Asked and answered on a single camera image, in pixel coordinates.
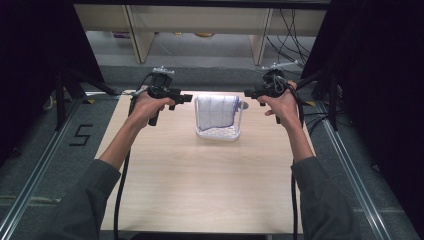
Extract person's right hand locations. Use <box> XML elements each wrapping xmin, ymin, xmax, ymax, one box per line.
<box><xmin>256</xmin><ymin>80</ymin><xmax>304</xmax><ymax>130</ymax></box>

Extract white rack with tray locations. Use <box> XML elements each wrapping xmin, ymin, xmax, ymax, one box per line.
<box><xmin>194</xmin><ymin>94</ymin><xmax>245</xmax><ymax>143</ymax></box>

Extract black metal stand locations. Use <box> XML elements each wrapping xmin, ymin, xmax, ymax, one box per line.
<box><xmin>293</xmin><ymin>69</ymin><xmax>342</xmax><ymax>132</ymax></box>
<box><xmin>54</xmin><ymin>66</ymin><xmax>122</xmax><ymax>132</ymax></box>

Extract light wooden shelf unit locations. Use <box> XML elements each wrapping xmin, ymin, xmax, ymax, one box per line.
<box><xmin>72</xmin><ymin>3</ymin><xmax>328</xmax><ymax>66</ymax></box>

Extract person's left hand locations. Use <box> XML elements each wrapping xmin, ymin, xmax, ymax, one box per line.
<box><xmin>127</xmin><ymin>90</ymin><xmax>168</xmax><ymax>130</ymax></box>

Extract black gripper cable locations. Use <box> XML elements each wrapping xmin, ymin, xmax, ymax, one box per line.
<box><xmin>282</xmin><ymin>82</ymin><xmax>306</xmax><ymax>240</ymax></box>
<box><xmin>112</xmin><ymin>72</ymin><xmax>158</xmax><ymax>240</ymax></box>

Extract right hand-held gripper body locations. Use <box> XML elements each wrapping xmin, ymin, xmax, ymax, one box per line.
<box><xmin>260</xmin><ymin>59</ymin><xmax>299</xmax><ymax>125</ymax></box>

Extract aluminium floor rail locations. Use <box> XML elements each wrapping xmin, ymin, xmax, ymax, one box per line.
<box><xmin>314</xmin><ymin>99</ymin><xmax>394</xmax><ymax>240</ymax></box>
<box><xmin>0</xmin><ymin>97</ymin><xmax>83</xmax><ymax>240</ymax></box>

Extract black curtain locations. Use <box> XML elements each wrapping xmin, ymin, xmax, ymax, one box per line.
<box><xmin>0</xmin><ymin>0</ymin><xmax>105</xmax><ymax>168</ymax></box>
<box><xmin>299</xmin><ymin>0</ymin><xmax>424</xmax><ymax>234</ymax></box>

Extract black floor cables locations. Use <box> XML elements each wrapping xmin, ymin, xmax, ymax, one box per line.
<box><xmin>301</xmin><ymin>109</ymin><xmax>352</xmax><ymax>135</ymax></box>

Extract white cloth with purple trim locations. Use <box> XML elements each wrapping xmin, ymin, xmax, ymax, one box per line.
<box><xmin>196</xmin><ymin>94</ymin><xmax>242</xmax><ymax>132</ymax></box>

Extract bundle of black cables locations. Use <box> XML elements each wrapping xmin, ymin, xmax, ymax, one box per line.
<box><xmin>265</xmin><ymin>8</ymin><xmax>317</xmax><ymax>76</ymax></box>

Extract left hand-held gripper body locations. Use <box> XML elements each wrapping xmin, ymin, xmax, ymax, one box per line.
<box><xmin>146</xmin><ymin>65</ymin><xmax>176</xmax><ymax>127</ymax></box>

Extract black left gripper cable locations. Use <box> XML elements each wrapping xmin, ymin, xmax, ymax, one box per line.
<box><xmin>112</xmin><ymin>72</ymin><xmax>158</xmax><ymax>240</ymax></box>

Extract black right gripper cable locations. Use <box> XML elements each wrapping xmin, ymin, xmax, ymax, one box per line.
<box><xmin>282</xmin><ymin>82</ymin><xmax>306</xmax><ymax>240</ymax></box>

